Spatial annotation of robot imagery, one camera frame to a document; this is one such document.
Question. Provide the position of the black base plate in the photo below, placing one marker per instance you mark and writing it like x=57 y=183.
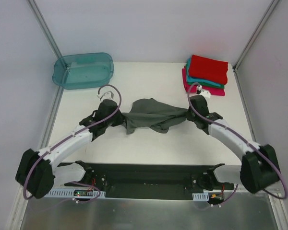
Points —
x=140 y=181

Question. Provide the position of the aluminium frame post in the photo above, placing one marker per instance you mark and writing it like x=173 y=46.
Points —
x=260 y=26
x=44 y=27

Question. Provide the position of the left aluminium frame post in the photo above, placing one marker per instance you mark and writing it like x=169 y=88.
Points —
x=44 y=27

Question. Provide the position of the teal plastic bin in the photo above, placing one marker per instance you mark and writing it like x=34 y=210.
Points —
x=83 y=71

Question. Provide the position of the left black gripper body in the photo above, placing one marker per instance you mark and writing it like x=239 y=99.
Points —
x=116 y=116

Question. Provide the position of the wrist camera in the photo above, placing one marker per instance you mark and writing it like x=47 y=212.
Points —
x=203 y=92
x=109 y=95

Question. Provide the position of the right aluminium frame post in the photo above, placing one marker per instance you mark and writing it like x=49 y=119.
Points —
x=260 y=26

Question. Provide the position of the left white cable duct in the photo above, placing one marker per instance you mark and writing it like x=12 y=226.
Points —
x=75 y=193

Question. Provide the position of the pink folded t shirt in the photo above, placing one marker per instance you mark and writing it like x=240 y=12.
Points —
x=213 y=91

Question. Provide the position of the red folded t shirt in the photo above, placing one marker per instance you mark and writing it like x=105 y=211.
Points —
x=208 y=69

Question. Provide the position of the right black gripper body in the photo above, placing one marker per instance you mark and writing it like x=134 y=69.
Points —
x=192 y=114

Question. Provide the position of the grey t shirt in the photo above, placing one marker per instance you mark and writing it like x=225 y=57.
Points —
x=153 y=114

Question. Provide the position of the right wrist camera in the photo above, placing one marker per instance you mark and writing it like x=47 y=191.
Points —
x=203 y=92

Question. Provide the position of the green folded t shirt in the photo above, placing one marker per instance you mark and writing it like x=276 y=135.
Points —
x=220 y=86

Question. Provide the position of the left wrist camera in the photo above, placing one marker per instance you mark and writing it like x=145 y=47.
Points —
x=109 y=95

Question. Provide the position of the white cable duct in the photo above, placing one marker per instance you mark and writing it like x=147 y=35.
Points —
x=75 y=193
x=200 y=197

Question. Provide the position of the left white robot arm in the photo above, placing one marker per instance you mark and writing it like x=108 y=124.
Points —
x=41 y=170

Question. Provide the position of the right white cable duct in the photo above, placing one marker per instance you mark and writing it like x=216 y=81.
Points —
x=200 y=197

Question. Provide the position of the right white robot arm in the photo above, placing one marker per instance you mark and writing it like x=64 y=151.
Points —
x=259 y=165

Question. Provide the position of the teal folded t shirt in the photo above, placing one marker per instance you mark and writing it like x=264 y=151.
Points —
x=192 y=79

